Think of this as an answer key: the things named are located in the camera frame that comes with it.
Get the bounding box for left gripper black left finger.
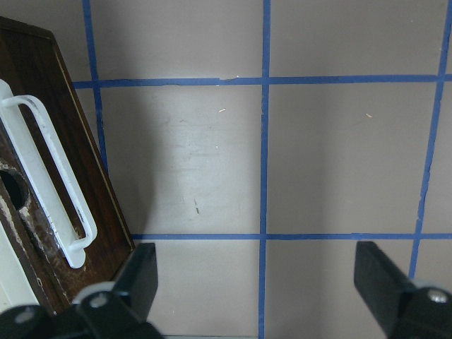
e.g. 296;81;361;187
73;243;157;338

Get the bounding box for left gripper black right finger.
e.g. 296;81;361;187
354;241;451;338

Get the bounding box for dark wooden drawer box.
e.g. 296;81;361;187
1;18;134;314

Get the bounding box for white drawer handle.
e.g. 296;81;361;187
1;81;97;269

